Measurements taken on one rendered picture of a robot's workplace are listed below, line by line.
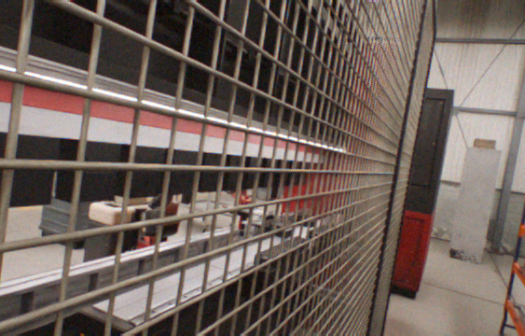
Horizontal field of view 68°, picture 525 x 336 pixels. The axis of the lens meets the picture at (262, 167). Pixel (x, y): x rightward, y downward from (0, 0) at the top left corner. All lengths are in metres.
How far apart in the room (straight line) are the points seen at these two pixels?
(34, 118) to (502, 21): 9.47
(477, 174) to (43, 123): 7.06
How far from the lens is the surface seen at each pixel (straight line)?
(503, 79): 9.58
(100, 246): 2.99
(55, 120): 1.05
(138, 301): 1.02
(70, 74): 0.81
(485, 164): 7.55
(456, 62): 9.65
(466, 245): 7.62
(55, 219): 4.83
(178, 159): 1.41
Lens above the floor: 1.39
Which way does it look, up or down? 3 degrees down
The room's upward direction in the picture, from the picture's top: 9 degrees clockwise
